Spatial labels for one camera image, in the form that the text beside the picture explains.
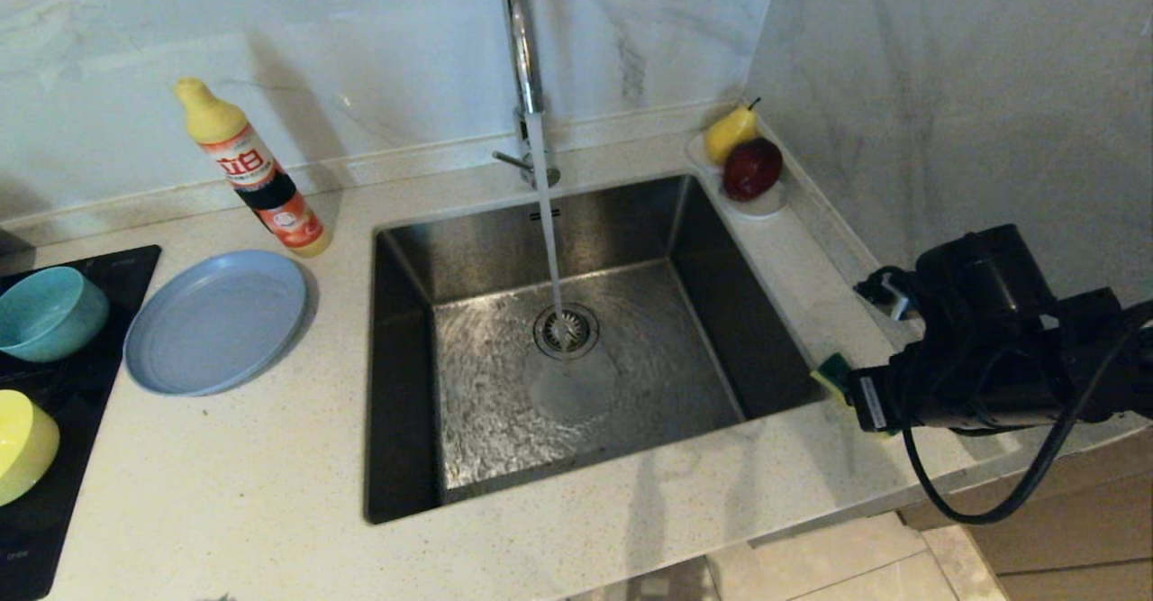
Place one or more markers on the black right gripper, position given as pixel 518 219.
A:
pixel 955 394

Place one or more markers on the teal bowl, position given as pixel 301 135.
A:
pixel 45 313

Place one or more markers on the yellow bowl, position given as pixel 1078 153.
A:
pixel 22 448

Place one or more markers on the stainless steel sink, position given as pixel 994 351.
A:
pixel 676 358

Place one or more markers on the yellow dish soap bottle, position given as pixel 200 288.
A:
pixel 257 182

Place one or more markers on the metal sink drain strainer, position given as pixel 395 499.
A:
pixel 581 331

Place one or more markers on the running water stream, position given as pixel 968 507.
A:
pixel 545 223

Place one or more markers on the light wood cabinet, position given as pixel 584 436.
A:
pixel 1081 529

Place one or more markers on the dark red apple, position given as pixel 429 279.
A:
pixel 750 170

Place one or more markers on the black induction cooktop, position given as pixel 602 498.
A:
pixel 126 277

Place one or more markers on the yellow pear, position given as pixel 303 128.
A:
pixel 725 137

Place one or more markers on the grey-blue plate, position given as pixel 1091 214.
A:
pixel 216 322

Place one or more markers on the chrome kitchen faucet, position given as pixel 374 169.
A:
pixel 522 42

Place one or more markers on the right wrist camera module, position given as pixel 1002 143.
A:
pixel 887 293

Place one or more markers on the green and yellow sponge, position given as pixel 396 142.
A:
pixel 833 376

